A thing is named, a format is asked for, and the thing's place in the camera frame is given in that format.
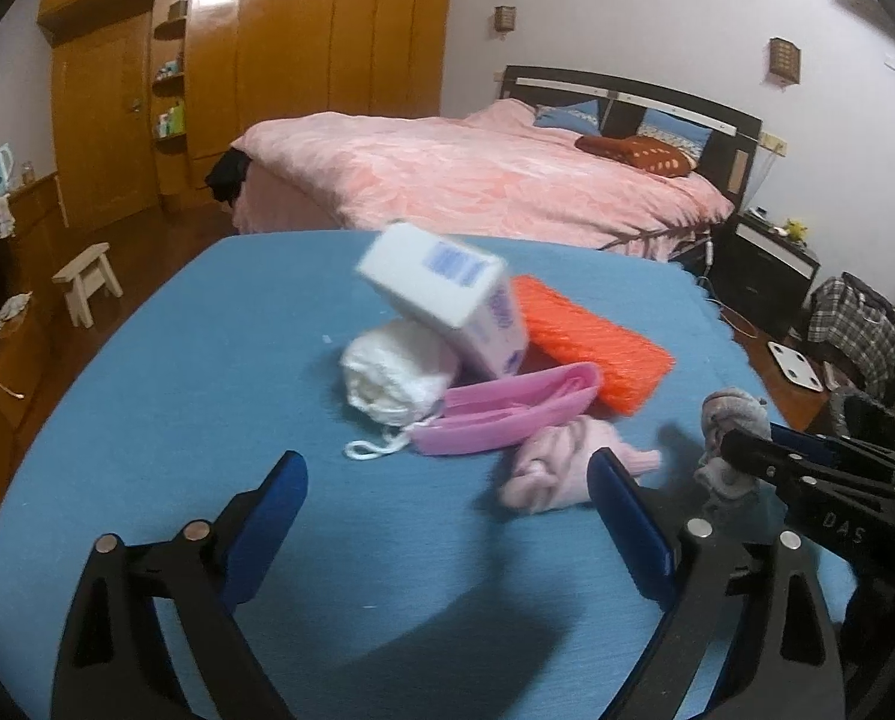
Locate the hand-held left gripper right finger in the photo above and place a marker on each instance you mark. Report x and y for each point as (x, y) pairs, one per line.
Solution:
(631, 521)

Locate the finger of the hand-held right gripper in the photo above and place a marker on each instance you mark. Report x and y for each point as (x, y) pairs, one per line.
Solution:
(803, 441)
(755, 454)

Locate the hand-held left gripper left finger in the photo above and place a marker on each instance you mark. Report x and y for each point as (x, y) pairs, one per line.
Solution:
(263, 525)

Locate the grey sock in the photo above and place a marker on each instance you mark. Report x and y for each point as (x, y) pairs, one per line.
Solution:
(732, 409)

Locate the white cardboard box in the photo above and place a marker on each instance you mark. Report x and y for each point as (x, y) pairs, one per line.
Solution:
(432, 277)

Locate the white bathroom scale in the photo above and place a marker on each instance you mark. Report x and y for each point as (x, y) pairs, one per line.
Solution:
(796, 366)

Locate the pink sock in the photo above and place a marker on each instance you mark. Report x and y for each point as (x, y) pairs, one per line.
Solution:
(552, 465)

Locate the plaid bag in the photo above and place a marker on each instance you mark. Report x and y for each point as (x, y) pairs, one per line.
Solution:
(856, 330)

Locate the blue table cloth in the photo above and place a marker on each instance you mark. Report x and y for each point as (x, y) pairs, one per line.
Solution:
(229, 360)

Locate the dark nightstand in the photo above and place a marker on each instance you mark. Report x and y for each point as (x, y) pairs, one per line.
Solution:
(762, 277)

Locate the orange foam net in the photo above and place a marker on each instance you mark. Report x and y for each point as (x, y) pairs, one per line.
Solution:
(590, 349)

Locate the pink plastic case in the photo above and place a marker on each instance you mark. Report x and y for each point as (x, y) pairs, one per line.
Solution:
(477, 431)

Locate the rolled white towel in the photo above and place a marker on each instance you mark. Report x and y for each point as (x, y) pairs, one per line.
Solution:
(395, 375)

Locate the white blanket controller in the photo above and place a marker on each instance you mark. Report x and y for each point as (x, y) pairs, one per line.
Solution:
(710, 251)

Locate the yellow plush toy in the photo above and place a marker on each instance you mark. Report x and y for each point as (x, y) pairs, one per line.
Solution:
(794, 229)

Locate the small wooden stool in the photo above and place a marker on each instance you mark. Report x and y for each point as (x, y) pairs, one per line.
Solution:
(83, 270)

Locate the brown dotted pillow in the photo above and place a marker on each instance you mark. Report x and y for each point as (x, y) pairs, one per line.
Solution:
(642, 154)

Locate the crumpled white rag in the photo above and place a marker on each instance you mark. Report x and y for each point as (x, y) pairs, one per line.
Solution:
(13, 311)

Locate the blue pillow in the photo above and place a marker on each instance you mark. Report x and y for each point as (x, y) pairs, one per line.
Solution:
(676, 131)
(567, 116)

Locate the black cloth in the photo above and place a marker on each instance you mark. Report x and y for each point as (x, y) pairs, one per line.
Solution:
(228, 176)

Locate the dark wooden bed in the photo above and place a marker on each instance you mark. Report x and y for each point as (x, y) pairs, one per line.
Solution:
(620, 105)

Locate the pink blanket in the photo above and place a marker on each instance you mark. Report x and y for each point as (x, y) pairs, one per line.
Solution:
(455, 172)

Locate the white cloth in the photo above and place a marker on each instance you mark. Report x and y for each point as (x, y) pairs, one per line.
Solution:
(1, 214)

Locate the glass jar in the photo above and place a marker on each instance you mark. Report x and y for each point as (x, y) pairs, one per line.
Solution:
(27, 172)

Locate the wooden wardrobe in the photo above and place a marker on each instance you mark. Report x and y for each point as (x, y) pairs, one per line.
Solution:
(304, 37)

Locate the wall socket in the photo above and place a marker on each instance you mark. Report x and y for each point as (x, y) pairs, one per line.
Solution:
(772, 141)

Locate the large wall lamp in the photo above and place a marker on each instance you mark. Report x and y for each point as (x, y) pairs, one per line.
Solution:
(785, 60)

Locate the small wall lamp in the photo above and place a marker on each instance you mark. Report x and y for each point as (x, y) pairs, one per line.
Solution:
(505, 18)

